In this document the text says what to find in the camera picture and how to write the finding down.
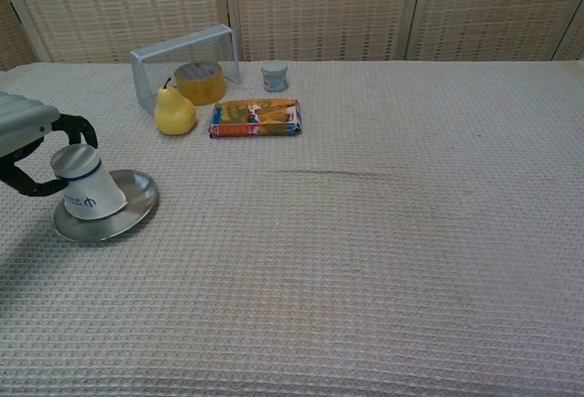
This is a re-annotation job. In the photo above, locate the yellow pear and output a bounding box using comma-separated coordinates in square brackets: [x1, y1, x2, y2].
[153, 77, 198, 136]

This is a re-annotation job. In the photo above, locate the beige waffle weave tablecloth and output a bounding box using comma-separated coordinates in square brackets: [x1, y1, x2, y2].
[0, 59, 584, 397]

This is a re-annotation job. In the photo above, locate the round metal plate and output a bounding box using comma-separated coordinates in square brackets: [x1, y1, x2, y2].
[52, 169, 160, 243]

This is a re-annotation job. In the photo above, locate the grey metal mesh shelf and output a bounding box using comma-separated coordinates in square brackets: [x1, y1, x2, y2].
[130, 23, 243, 116]

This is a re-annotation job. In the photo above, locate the colourful printed snack packet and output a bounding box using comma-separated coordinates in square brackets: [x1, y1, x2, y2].
[208, 98, 304, 140]

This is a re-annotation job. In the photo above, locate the small white lidded jar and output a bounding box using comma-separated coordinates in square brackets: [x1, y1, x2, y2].
[261, 60, 289, 93]

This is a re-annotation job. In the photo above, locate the white paper cup blue print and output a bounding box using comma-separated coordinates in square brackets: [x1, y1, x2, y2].
[50, 143, 130, 221]

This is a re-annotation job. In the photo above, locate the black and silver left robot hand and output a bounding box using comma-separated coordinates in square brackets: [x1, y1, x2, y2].
[0, 90, 99, 198]

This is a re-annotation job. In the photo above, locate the yellow packing tape roll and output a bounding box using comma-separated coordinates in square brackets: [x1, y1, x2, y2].
[173, 61, 227, 107]

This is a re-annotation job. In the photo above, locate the woven bamboo folding screen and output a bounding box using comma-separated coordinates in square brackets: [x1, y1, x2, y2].
[0, 0, 584, 72]

